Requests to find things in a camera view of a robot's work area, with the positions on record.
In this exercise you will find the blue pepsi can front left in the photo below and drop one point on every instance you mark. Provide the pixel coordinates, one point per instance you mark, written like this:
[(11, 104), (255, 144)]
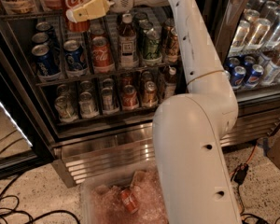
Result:
[(44, 60)]

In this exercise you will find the orange brown can front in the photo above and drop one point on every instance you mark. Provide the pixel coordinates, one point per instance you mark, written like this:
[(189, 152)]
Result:
[(172, 47)]

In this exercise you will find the red coke can middle shelf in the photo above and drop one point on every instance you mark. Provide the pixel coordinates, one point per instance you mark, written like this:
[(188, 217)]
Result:
[(101, 53)]

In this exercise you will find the stainless steel fridge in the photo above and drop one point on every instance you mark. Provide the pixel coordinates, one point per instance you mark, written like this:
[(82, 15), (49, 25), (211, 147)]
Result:
[(29, 98)]

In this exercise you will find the brown tea bottle white cap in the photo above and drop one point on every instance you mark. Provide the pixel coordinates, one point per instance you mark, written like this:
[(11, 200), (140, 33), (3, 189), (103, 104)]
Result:
[(127, 42)]

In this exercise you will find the red coke can top shelf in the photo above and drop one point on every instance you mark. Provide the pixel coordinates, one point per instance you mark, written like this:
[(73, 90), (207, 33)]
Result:
[(82, 26)]

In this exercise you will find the black power adapter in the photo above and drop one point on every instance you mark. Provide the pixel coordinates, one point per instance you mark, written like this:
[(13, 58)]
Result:
[(240, 173)]

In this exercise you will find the silver green can bottom left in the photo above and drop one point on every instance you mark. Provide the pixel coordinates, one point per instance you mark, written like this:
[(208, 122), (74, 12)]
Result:
[(64, 108)]

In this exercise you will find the glass fridge door right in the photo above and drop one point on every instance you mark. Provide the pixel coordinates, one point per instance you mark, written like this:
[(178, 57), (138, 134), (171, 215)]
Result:
[(247, 33)]

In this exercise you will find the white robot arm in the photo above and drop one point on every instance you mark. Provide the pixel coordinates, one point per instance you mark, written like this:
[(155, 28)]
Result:
[(187, 129)]

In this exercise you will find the small brown bottle bottom shelf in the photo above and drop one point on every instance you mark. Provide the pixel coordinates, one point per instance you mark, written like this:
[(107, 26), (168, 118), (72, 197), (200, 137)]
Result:
[(169, 82)]

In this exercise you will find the green soda can front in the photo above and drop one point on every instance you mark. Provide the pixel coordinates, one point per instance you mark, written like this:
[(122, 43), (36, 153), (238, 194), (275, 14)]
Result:
[(152, 44)]

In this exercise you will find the red coke can bottom shelf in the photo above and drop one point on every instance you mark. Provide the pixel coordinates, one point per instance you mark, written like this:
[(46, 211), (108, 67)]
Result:
[(129, 97)]

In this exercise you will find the orange can in bin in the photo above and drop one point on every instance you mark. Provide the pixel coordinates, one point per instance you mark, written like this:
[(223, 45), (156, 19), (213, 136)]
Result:
[(129, 201)]

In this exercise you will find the gold can bottom shelf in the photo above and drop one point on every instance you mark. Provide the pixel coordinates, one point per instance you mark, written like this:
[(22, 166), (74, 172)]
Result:
[(150, 90)]

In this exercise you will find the blue pepsi can right fridge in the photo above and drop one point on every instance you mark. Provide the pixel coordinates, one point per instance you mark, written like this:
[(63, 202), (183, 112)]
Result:
[(237, 76)]

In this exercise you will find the clear plastic bin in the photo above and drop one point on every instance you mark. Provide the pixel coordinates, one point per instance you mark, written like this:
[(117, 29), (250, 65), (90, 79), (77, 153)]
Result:
[(101, 203)]

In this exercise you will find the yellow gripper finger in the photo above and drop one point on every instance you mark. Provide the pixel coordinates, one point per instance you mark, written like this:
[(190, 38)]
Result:
[(91, 10), (71, 15)]

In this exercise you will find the red coke can shelf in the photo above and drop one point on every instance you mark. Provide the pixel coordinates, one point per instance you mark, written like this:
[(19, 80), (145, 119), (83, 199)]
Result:
[(129, 97), (82, 26), (101, 53)]

